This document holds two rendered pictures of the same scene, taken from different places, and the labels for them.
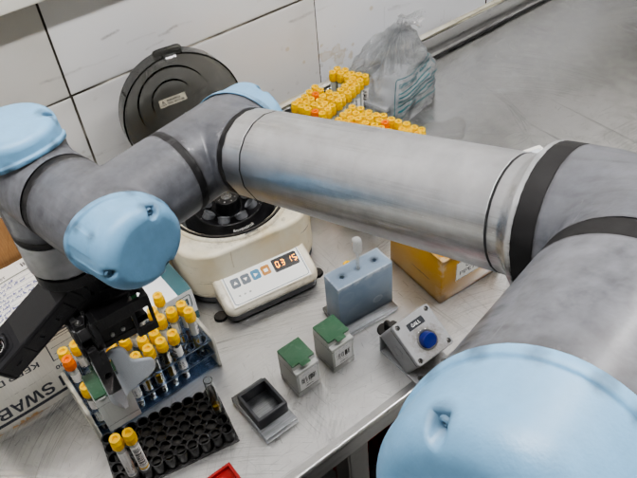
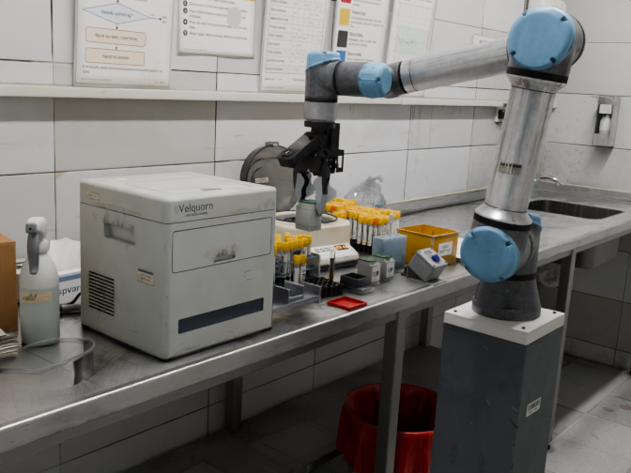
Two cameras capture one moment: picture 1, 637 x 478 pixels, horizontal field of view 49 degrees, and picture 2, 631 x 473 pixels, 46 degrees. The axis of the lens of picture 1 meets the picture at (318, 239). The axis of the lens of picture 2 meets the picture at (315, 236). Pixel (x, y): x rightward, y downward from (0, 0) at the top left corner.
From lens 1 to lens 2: 1.38 m
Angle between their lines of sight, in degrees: 35
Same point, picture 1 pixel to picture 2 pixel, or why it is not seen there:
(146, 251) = (386, 80)
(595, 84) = not seen: hidden behind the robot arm
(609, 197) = not seen: hidden behind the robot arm
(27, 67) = (203, 136)
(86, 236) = (371, 68)
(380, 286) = (400, 251)
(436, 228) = (490, 53)
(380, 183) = (469, 50)
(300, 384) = (372, 275)
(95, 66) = (228, 149)
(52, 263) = (326, 110)
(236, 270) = (316, 245)
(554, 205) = not seen: hidden behind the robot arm
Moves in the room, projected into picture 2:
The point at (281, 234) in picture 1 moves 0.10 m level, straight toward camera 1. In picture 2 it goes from (340, 230) to (354, 236)
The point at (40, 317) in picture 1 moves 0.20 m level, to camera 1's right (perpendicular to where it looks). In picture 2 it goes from (308, 141) to (392, 144)
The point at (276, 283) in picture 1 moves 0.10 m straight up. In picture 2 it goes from (339, 254) to (341, 219)
